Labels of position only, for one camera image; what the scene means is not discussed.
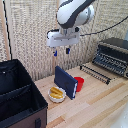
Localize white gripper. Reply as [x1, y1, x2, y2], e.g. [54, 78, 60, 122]
[45, 28, 81, 58]

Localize black fabric storage box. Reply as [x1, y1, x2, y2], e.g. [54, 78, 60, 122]
[0, 59, 49, 128]

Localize red plastic cup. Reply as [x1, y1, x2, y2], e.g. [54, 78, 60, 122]
[73, 76, 85, 93]

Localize black toaster oven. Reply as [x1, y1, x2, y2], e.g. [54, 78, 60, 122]
[91, 37, 128, 80]

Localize dark blue book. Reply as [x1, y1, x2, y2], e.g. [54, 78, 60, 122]
[53, 65, 79, 101]

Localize black wire oven rack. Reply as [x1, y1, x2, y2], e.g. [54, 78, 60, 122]
[79, 64, 112, 86]

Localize yellow food pieces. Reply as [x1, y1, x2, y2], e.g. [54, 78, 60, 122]
[50, 87, 65, 100]

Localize white bowl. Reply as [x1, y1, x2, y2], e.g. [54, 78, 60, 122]
[48, 86, 67, 104]

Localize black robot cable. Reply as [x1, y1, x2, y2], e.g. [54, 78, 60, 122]
[79, 15, 128, 37]

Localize beige woven folding screen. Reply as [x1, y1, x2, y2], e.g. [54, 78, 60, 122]
[0, 0, 128, 83]

